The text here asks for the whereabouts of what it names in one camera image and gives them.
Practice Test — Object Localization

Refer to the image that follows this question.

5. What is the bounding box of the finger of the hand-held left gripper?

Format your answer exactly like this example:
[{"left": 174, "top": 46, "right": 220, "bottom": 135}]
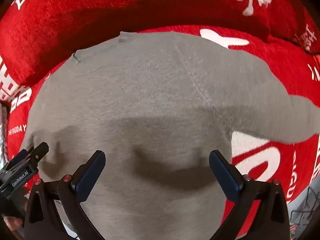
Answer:
[{"left": 10, "top": 142, "right": 49, "bottom": 168}]

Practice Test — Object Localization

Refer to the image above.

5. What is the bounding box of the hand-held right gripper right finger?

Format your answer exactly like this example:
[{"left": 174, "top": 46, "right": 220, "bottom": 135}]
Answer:
[{"left": 209, "top": 150, "right": 292, "bottom": 240}]

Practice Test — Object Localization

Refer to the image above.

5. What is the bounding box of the person's left hand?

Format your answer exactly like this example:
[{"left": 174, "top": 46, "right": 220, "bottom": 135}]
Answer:
[{"left": 3, "top": 215, "right": 25, "bottom": 232}]

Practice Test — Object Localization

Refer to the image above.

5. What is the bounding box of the black wire rack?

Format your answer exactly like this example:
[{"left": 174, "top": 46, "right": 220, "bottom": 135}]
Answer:
[{"left": 290, "top": 185, "right": 320, "bottom": 240}]

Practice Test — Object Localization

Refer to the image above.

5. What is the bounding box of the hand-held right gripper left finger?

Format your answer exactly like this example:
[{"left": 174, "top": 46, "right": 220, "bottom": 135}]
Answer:
[{"left": 24, "top": 150, "right": 106, "bottom": 240}]

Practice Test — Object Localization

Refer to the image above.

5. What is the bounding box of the red printed blanket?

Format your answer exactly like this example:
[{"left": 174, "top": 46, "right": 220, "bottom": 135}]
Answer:
[{"left": 0, "top": 0, "right": 320, "bottom": 238}]

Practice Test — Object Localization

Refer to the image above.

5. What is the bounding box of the grey knit sweater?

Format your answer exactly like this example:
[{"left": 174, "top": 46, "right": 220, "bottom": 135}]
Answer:
[{"left": 20, "top": 31, "right": 320, "bottom": 240}]

